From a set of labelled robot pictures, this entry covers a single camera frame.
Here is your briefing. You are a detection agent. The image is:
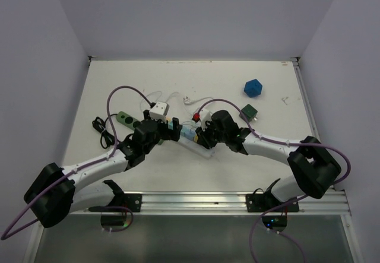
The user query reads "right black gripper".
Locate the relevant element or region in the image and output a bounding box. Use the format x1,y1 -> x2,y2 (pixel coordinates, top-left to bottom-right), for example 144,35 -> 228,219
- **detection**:
196,118 -> 228,149

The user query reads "white power strip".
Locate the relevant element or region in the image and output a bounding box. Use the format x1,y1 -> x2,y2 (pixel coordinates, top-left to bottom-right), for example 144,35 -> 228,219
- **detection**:
178,121 -> 215,159

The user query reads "dark green plug adapter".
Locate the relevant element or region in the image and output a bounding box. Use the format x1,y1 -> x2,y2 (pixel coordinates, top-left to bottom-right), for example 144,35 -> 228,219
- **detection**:
239,104 -> 258,122

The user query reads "blue plug adapter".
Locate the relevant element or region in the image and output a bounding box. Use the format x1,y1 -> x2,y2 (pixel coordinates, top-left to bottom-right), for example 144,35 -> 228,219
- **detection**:
243,79 -> 262,97

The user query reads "green power strip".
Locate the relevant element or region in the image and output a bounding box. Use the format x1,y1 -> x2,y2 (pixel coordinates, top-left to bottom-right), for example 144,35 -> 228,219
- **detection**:
116,111 -> 140,130

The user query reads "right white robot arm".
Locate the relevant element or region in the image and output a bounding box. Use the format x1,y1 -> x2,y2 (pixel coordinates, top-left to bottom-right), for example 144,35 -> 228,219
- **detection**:
193,109 -> 341,211

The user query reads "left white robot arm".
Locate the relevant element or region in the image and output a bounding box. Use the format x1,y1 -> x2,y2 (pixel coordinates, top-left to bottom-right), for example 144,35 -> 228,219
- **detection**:
24,111 -> 182,228

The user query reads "teal plug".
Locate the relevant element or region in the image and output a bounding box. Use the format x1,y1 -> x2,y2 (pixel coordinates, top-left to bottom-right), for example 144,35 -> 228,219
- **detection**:
167,120 -> 173,129

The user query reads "light blue plug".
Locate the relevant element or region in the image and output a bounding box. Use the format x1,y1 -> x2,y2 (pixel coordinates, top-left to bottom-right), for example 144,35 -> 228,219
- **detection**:
180,127 -> 192,139

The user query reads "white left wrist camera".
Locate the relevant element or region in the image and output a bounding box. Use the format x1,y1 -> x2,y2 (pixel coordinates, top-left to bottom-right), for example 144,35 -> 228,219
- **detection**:
149,102 -> 170,122

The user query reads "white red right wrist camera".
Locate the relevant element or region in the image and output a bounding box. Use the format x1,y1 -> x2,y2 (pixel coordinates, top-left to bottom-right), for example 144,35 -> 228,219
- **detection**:
192,108 -> 211,130

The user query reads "black power cord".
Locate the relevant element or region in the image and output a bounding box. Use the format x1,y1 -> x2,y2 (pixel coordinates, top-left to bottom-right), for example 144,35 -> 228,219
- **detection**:
91,113 -> 119,150

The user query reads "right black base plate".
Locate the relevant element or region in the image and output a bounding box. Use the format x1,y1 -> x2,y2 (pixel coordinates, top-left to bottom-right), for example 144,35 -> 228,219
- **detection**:
245,189 -> 282,213

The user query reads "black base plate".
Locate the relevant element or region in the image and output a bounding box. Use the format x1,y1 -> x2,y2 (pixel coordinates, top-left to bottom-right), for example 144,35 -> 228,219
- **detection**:
245,189 -> 282,213
88,194 -> 143,213

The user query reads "aluminium front rail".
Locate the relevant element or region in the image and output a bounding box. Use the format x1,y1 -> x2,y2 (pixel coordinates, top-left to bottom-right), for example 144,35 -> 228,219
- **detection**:
69,188 -> 351,216

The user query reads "aluminium rail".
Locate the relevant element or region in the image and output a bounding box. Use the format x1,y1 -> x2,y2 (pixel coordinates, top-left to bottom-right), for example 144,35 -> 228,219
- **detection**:
289,58 -> 341,199
69,188 -> 351,216

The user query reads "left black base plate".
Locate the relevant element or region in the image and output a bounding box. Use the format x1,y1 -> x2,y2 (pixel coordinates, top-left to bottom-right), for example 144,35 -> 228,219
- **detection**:
88,194 -> 143,213

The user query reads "aluminium right side rail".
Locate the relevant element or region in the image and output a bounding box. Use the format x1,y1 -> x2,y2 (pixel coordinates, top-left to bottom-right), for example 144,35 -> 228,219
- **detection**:
289,58 -> 341,199

